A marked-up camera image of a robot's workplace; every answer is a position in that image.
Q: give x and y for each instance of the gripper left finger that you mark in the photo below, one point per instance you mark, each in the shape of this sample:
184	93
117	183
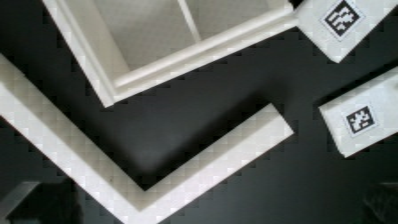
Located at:
15	197

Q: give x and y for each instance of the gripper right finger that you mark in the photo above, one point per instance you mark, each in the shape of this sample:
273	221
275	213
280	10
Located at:
381	204

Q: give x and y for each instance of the white cabinet body box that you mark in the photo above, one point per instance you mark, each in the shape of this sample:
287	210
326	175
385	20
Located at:
143	40

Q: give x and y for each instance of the white U-shaped fence frame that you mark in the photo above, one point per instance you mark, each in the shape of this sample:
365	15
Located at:
141	206

